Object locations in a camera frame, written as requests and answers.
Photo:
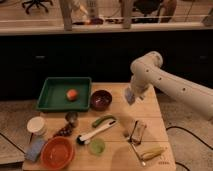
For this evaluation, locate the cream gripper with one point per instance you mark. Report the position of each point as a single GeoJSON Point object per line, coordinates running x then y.
{"type": "Point", "coordinates": [139, 95]}

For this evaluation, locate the blue-grey towel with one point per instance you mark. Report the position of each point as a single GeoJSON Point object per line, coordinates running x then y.
{"type": "Point", "coordinates": [129, 96]}

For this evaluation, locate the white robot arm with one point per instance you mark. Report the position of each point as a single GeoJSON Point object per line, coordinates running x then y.
{"type": "Point", "coordinates": [146, 70]}

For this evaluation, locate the orange bowl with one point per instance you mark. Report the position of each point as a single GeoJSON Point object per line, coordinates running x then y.
{"type": "Point", "coordinates": [57, 153]}

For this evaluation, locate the green cucumber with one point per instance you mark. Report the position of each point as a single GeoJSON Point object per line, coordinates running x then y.
{"type": "Point", "coordinates": [98, 121]}

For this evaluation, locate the orange-red fruit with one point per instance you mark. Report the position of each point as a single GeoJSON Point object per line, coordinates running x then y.
{"type": "Point", "coordinates": [72, 94]}

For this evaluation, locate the small green cup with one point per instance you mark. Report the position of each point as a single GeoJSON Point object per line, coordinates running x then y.
{"type": "Point", "coordinates": [96, 146]}

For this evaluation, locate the metal fork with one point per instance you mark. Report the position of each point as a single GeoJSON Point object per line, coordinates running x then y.
{"type": "Point", "coordinates": [129, 140]}

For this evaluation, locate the metal measuring cup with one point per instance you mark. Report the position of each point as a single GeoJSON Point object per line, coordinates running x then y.
{"type": "Point", "coordinates": [72, 118]}

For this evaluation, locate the dark grape bunch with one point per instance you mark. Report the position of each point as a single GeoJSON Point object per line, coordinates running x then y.
{"type": "Point", "coordinates": [65, 131]}

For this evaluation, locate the green plastic tray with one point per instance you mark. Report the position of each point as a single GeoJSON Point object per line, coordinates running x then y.
{"type": "Point", "coordinates": [53, 96]}

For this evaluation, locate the white cup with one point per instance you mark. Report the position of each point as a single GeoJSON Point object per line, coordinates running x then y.
{"type": "Point", "coordinates": [36, 125]}

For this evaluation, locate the blue sponge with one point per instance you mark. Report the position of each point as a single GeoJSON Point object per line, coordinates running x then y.
{"type": "Point", "coordinates": [34, 149]}

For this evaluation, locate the black office chair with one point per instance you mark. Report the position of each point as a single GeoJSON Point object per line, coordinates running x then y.
{"type": "Point", "coordinates": [38, 3]}

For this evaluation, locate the white-handled black brush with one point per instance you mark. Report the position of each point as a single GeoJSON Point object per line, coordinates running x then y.
{"type": "Point", "coordinates": [83, 139]}

